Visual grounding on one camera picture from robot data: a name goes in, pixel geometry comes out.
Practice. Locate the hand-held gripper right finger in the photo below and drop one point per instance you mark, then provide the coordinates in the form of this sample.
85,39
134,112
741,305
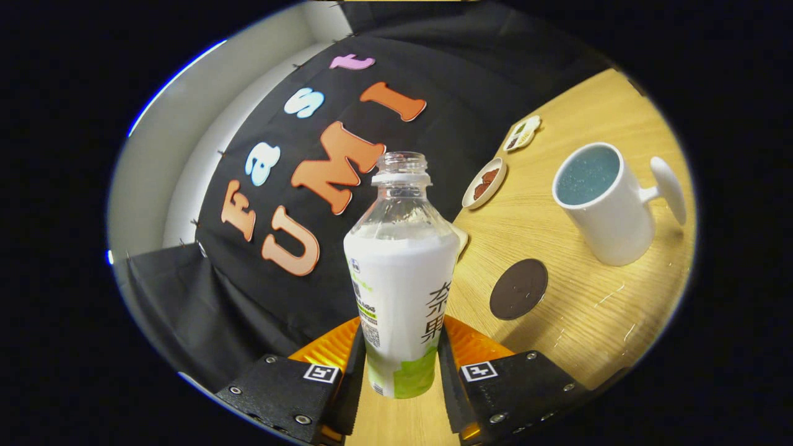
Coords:
526,390

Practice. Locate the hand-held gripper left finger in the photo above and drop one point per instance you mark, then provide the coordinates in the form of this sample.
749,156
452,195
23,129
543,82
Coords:
279,390

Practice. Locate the dark brown round coaster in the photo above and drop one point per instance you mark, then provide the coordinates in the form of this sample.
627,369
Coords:
519,289

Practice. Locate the white green juice bottle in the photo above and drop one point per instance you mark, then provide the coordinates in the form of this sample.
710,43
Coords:
403,279

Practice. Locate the white cup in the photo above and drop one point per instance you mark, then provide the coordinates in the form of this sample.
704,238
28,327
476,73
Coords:
619,229

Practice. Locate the wooden table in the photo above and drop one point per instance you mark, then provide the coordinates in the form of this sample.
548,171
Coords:
588,310

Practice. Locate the round plate with brown food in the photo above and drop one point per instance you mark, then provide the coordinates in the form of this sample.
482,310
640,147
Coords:
484,184

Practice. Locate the oval plate with snacks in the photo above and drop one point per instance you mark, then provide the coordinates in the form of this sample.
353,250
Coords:
522,134

